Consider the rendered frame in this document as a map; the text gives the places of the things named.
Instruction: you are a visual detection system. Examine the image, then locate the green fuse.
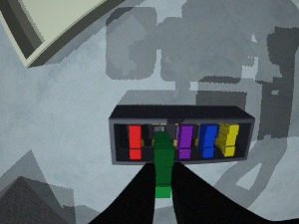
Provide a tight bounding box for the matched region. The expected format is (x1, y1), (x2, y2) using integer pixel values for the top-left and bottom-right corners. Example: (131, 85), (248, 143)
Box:
(152, 123), (174, 199)

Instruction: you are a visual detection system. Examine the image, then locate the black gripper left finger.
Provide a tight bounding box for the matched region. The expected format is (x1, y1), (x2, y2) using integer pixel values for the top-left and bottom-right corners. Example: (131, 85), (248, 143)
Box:
(89, 161), (156, 224)

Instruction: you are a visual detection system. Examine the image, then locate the red fuse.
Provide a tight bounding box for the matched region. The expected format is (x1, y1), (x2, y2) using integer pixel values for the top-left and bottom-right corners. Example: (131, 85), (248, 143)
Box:
(130, 124), (142, 159)

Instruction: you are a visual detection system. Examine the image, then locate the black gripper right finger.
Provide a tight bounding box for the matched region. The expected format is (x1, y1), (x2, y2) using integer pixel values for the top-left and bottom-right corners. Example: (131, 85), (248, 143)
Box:
(170, 161), (299, 224)

